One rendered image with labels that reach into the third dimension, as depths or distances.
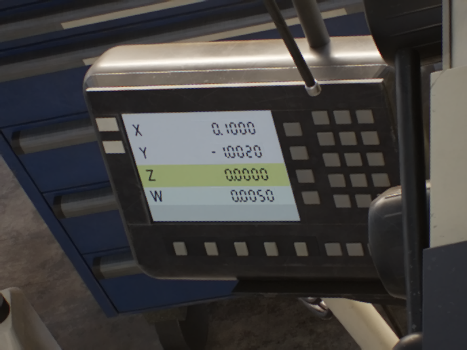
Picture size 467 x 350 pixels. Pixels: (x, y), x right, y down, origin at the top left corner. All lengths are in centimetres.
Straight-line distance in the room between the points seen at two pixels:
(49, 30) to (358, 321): 94
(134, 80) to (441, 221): 111
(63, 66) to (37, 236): 90
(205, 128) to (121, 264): 135
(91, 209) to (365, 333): 112
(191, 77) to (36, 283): 186
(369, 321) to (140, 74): 36
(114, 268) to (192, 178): 131
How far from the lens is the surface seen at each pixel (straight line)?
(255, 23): 320
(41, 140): 342
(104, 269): 362
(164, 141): 229
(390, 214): 144
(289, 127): 222
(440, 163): 122
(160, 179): 232
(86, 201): 351
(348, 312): 245
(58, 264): 410
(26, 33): 327
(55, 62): 330
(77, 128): 340
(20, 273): 413
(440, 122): 124
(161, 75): 227
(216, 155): 228
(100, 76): 231
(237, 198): 229
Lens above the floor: 274
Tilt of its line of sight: 42 degrees down
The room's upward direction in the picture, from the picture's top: 29 degrees counter-clockwise
